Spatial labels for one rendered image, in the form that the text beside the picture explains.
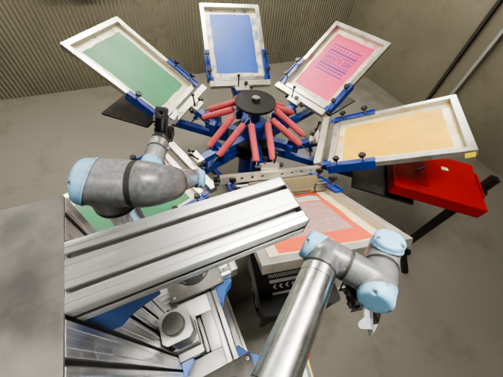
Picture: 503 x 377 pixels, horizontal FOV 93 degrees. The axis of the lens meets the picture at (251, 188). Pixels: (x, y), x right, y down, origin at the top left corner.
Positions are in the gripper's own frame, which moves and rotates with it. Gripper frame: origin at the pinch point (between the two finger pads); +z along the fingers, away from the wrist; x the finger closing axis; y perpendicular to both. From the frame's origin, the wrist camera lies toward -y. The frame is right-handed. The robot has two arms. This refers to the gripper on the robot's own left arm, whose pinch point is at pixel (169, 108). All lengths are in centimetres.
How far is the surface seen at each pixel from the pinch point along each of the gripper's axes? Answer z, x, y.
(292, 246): -54, 56, 14
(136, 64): 103, -48, 40
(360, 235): -49, 85, 9
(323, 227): -42, 73, 16
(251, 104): 63, 44, 30
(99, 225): -21, -41, 78
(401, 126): 43, 147, 12
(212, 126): 70, 18, 62
